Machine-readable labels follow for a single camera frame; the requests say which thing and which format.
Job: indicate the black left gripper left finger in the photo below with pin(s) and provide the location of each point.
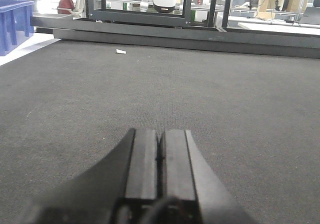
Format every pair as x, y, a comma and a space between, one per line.
127, 174

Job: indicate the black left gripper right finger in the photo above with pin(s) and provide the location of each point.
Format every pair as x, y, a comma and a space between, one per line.
188, 176

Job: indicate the dark grey fabric mat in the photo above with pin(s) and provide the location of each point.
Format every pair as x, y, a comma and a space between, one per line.
255, 119

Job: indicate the white paper scrap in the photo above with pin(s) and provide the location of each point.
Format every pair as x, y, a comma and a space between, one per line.
119, 51

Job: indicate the white background table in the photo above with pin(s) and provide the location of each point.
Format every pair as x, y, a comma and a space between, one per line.
292, 28

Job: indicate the red bag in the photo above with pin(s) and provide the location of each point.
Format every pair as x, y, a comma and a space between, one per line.
65, 6

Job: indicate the blue plastic crate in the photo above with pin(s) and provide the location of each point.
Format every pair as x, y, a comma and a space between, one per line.
15, 23

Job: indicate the black metal frame rack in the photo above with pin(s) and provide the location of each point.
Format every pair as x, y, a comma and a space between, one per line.
97, 10

